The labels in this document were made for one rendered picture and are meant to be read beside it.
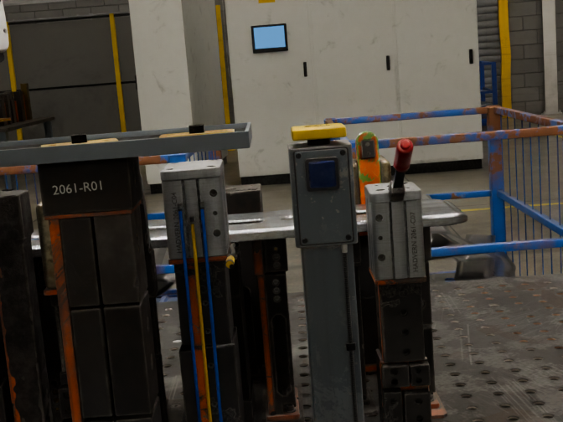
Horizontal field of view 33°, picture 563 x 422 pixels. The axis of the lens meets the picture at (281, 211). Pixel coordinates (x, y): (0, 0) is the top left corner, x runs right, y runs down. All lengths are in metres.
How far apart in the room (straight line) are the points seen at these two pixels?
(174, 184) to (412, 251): 0.32
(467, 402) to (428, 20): 7.93
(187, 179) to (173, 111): 8.03
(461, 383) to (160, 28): 7.87
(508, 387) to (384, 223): 0.44
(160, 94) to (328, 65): 1.65
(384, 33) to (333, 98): 0.79
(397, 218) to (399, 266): 0.06
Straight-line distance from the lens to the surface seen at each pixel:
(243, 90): 9.18
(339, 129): 1.04
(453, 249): 3.21
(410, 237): 1.22
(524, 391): 1.53
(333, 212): 1.04
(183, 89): 9.19
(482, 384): 1.56
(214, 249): 1.21
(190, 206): 1.20
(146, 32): 9.25
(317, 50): 9.17
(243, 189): 1.55
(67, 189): 1.05
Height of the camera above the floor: 1.24
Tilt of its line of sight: 9 degrees down
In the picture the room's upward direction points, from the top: 4 degrees counter-clockwise
